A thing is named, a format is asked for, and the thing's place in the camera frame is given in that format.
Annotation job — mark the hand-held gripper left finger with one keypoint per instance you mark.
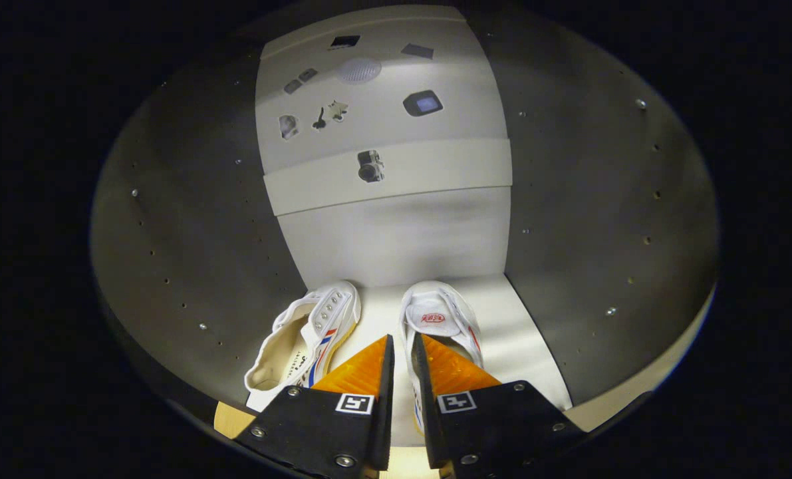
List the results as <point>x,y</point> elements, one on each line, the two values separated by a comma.
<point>382,399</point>

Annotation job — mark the white shoe yellow sole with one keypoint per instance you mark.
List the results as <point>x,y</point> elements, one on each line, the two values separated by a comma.
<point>302,332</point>

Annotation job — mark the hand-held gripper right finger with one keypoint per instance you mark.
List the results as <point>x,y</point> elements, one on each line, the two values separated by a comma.
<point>423,412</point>

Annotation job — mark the white shoe red insole label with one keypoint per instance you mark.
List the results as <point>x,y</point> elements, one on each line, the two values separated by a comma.
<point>435,313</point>

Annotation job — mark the grey shoe cabinet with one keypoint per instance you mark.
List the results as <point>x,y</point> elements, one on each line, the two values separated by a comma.
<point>402,233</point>

